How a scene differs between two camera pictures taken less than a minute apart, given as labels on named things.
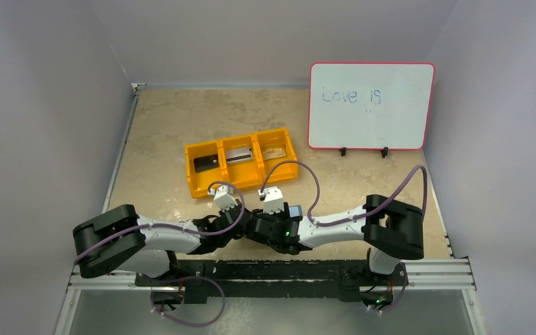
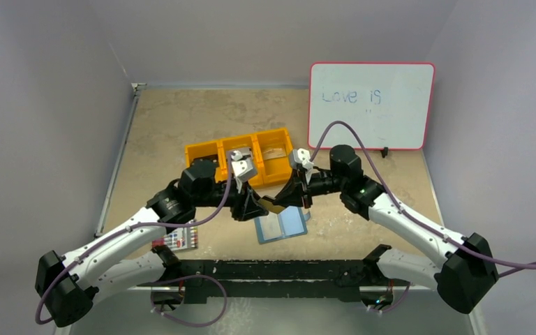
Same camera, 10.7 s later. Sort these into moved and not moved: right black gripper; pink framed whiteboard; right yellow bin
Moved: right black gripper
Not moved: pink framed whiteboard; right yellow bin
